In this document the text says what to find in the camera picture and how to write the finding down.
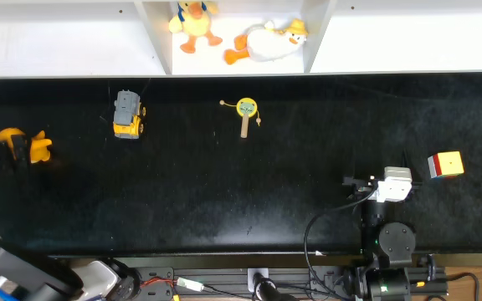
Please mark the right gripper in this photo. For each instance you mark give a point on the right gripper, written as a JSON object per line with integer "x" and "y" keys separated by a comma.
{"x": 360, "y": 184}

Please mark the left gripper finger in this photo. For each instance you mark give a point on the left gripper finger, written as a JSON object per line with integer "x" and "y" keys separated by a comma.
{"x": 22, "y": 151}

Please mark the yellow rubber duck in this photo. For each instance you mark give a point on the yellow rubber duck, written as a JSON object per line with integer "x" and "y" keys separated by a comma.
{"x": 40, "y": 148}

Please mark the many-coloured puzzle cube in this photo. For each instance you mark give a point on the many-coloured puzzle cube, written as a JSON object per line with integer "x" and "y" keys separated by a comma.
{"x": 450, "y": 164}

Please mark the grey and yellow toy truck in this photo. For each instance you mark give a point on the grey and yellow toy truck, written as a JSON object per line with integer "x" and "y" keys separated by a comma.
{"x": 127, "y": 115}

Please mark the yellow rattle drum toy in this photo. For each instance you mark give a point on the yellow rattle drum toy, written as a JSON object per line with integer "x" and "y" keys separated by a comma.
{"x": 247, "y": 108}

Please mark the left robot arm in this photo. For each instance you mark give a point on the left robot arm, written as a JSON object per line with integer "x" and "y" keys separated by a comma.
{"x": 27, "y": 271}

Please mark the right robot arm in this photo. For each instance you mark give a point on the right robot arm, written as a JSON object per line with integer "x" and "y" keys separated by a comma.
{"x": 396, "y": 242}

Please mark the white shelf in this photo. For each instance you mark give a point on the white shelf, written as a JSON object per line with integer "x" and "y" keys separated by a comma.
{"x": 57, "y": 46}

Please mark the white plush duck yellow hat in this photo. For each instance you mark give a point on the white plush duck yellow hat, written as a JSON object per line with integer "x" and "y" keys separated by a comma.
{"x": 270, "y": 44}

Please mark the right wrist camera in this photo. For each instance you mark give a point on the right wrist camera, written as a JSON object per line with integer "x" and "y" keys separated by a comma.
{"x": 395, "y": 184}

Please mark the mounting rail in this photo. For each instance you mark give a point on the mounting rail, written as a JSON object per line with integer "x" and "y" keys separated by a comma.
{"x": 224, "y": 279}

